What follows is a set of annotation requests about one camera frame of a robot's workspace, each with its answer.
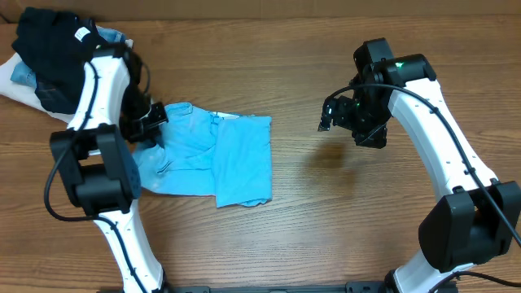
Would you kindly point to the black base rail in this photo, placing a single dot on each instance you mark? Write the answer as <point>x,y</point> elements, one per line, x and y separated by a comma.
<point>277,289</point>

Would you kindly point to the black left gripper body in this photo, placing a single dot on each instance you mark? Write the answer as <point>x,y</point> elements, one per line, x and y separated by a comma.
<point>149,125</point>

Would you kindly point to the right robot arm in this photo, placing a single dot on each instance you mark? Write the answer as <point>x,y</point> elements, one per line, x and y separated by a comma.
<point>475,215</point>

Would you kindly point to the black folded shirt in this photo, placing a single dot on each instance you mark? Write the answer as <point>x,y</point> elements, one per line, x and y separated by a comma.
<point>56,45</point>

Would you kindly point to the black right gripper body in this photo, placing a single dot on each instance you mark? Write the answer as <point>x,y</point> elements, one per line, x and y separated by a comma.
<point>367,118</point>

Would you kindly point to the light blue printed t-shirt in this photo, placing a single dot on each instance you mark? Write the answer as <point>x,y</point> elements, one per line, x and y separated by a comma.
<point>203,153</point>

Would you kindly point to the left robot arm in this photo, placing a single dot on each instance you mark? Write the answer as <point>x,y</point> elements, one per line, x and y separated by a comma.
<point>95,177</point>

